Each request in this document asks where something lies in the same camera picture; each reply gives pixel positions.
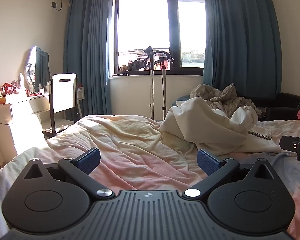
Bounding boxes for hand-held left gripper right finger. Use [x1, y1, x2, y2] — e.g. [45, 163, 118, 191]
[182, 149, 275, 201]

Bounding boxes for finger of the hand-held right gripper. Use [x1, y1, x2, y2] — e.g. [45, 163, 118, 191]
[279, 135, 300, 162]

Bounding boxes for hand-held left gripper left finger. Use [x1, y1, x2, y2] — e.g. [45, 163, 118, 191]
[22, 147, 115, 202]

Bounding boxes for white zip jacket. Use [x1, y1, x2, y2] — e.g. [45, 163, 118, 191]
[160, 96, 283, 154]

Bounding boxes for beige crumpled clothes pile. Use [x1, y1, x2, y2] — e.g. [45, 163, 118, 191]
[190, 82, 263, 119]

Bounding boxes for dark clothes on windowsill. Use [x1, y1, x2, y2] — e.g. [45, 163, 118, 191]
[119, 59, 150, 72]

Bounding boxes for black sofa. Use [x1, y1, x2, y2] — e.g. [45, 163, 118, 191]
[171, 92, 300, 123]

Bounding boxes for pastel bed blanket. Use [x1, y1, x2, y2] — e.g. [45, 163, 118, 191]
[0, 115, 300, 240]

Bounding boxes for blue cloth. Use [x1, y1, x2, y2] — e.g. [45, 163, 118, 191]
[171, 94, 192, 108]

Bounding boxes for white chair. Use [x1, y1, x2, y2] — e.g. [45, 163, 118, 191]
[42, 73, 78, 138]

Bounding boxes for white vanity desk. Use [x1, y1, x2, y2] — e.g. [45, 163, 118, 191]
[0, 94, 52, 155]

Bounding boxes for garment steamer stand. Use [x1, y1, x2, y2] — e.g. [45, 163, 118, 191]
[141, 45, 175, 120]

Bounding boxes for white bottle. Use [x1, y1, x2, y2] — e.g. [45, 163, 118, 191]
[18, 72, 26, 90]

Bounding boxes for blue curtain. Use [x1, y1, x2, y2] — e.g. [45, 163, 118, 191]
[62, 0, 117, 119]
[202, 0, 282, 100]

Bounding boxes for wavy vanity mirror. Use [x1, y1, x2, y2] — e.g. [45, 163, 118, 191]
[24, 46, 51, 92]

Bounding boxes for dark framed window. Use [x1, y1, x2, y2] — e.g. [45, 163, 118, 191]
[113, 0, 208, 77]

